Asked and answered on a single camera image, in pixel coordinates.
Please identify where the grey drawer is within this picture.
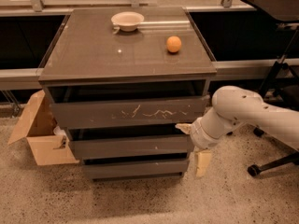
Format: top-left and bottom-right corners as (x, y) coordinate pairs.
(49, 80), (209, 129)
(82, 153), (189, 179)
(70, 123), (193, 160)

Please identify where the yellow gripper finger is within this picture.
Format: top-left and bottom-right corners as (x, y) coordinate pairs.
(194, 149), (212, 177)
(175, 123), (191, 134)

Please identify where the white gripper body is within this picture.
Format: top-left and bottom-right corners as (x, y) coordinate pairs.
(190, 118), (219, 149)

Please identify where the white bowl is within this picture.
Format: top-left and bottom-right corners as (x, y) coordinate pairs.
(111, 11), (144, 32)

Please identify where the black side table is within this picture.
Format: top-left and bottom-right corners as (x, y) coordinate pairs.
(241, 0), (299, 97)

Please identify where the open cardboard box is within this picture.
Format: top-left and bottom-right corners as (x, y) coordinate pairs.
(8, 91), (78, 166)

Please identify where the metal window railing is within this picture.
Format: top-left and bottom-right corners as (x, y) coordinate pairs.
(0, 0), (298, 92)

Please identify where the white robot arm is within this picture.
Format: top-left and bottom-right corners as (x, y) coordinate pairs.
(176, 86), (299, 177)

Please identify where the grey top drawer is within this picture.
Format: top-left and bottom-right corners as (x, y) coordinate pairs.
(49, 80), (209, 129)

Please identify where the orange fruit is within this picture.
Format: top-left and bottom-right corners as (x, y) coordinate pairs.
(166, 36), (182, 53)

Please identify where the grey bottom drawer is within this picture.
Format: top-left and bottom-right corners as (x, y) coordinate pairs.
(82, 153), (189, 179)

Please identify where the black office chair base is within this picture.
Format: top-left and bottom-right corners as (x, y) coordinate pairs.
(247, 84), (299, 177)

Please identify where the grey drawer cabinet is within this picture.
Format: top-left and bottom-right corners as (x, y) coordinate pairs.
(37, 6), (218, 183)

